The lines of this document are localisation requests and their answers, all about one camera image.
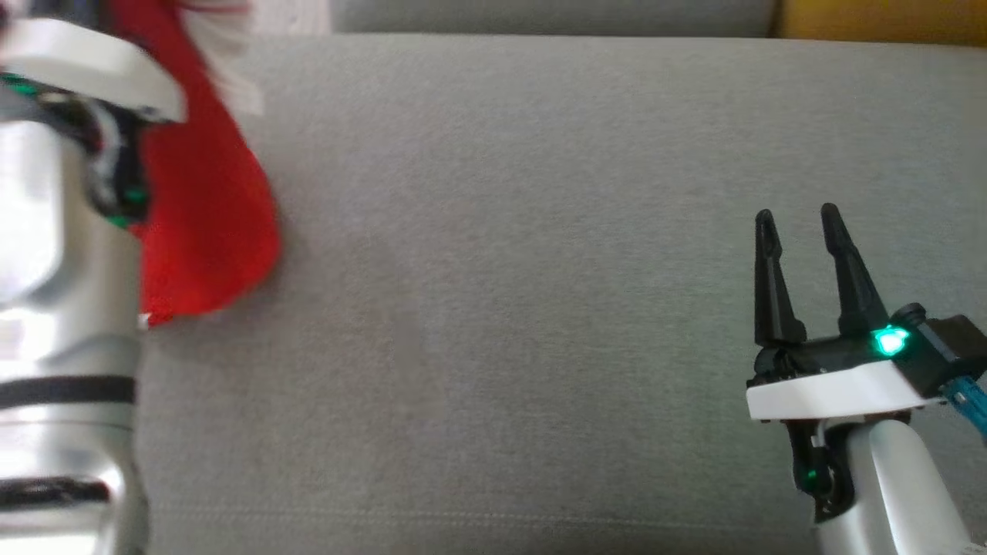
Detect red white basketball jersey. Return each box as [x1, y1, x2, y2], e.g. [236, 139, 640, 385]
[108, 0, 282, 328]

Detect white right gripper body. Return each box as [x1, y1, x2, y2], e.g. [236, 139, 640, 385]
[746, 304, 946, 526]

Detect large yellow sofa backrest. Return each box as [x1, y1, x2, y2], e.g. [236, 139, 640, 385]
[775, 0, 987, 47]

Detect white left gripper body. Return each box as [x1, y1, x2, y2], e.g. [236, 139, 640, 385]
[0, 17, 187, 230]

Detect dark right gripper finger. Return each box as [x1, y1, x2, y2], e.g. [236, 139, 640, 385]
[820, 203, 890, 338]
[754, 208, 807, 348]

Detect large grey sofa seat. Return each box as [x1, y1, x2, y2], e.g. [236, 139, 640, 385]
[135, 35, 987, 555]

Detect blue right camera cable connector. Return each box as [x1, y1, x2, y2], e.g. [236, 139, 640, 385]
[937, 374, 987, 444]

